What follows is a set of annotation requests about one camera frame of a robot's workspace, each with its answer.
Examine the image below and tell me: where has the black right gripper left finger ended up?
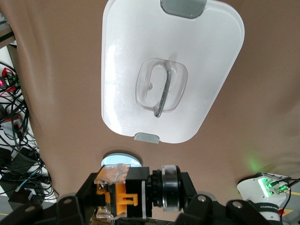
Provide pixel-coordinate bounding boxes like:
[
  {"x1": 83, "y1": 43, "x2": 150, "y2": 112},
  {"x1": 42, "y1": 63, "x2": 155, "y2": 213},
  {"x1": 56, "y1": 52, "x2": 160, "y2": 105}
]
[{"x1": 0, "y1": 172, "x2": 104, "y2": 225}]

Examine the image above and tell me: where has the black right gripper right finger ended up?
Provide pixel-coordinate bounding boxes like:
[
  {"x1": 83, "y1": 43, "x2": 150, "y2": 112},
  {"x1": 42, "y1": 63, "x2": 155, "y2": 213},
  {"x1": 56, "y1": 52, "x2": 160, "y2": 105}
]
[{"x1": 152, "y1": 172, "x2": 274, "y2": 225}]

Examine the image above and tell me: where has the orange black switch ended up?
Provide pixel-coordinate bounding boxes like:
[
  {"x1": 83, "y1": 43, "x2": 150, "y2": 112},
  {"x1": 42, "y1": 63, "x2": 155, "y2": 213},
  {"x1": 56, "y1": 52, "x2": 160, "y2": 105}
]
[{"x1": 93, "y1": 163, "x2": 182, "y2": 221}]

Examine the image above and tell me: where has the white lidded storage box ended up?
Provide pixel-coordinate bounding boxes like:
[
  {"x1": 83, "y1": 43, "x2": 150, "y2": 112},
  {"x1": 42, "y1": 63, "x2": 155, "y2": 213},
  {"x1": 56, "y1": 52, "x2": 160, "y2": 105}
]
[{"x1": 100, "y1": 0, "x2": 246, "y2": 144}]

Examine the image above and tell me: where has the light blue round plate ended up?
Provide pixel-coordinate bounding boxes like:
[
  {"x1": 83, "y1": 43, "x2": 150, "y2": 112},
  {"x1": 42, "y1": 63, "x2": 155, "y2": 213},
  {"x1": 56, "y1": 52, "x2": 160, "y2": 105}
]
[{"x1": 101, "y1": 152, "x2": 143, "y2": 168}]

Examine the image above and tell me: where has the black module red display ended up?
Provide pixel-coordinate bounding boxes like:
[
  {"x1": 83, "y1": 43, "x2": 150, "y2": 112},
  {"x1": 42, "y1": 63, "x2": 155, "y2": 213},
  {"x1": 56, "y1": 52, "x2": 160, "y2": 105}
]
[{"x1": 0, "y1": 67, "x2": 20, "y2": 91}]

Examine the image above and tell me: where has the brown table cover cloth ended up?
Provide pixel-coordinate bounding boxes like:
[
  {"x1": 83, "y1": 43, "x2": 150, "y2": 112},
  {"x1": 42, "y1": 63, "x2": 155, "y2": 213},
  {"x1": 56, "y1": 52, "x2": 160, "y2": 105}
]
[{"x1": 0, "y1": 0, "x2": 300, "y2": 225}]

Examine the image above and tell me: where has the tangled black cable bundle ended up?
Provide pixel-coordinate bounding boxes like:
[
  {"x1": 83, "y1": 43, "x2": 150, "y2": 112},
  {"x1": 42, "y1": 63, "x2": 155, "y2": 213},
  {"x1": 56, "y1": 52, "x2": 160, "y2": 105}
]
[{"x1": 0, "y1": 60, "x2": 59, "y2": 204}]

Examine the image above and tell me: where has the black left arm base cable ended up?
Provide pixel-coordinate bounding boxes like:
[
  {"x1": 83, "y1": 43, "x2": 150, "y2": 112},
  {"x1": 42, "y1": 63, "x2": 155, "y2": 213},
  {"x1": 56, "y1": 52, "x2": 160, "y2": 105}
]
[{"x1": 273, "y1": 177, "x2": 300, "y2": 218}]

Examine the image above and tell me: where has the aluminium frame profile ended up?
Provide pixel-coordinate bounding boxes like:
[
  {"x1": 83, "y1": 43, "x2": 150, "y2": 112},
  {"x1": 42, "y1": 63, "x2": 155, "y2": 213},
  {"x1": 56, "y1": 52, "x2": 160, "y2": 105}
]
[{"x1": 0, "y1": 14, "x2": 17, "y2": 50}]

